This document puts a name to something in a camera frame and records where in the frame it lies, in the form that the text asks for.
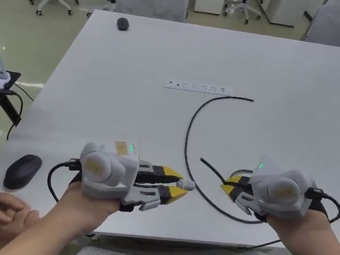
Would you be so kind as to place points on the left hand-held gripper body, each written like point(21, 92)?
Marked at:
point(106, 170)

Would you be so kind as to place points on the person's right hand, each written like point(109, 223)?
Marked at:
point(295, 227)

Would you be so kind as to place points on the white power strip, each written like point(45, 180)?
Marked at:
point(197, 87)

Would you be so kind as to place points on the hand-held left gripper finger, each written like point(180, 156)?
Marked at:
point(148, 197)
point(159, 171)

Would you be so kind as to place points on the white table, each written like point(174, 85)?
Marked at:
point(132, 93)

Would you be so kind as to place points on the person's left hand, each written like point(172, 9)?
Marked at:
point(85, 212)

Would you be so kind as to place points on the person's left forearm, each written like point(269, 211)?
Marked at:
point(34, 236)

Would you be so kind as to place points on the white office chair base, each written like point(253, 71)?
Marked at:
point(53, 6)
point(243, 9)

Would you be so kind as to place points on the grey office chair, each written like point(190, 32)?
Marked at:
point(325, 26)

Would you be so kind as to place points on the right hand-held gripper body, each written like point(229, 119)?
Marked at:
point(281, 191)

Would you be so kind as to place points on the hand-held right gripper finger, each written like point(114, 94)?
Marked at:
point(241, 196)
point(240, 180)

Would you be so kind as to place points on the white cabinet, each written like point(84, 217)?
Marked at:
point(279, 13)
point(207, 5)

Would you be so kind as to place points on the black stand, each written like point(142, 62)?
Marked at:
point(9, 106)

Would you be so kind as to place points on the white device on stand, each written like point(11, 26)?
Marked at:
point(3, 71)

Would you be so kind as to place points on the person's right forearm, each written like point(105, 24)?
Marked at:
point(313, 243)

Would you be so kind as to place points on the large black computer mouse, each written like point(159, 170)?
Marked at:
point(23, 171)

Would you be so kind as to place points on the small black computer mouse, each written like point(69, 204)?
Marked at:
point(123, 24)

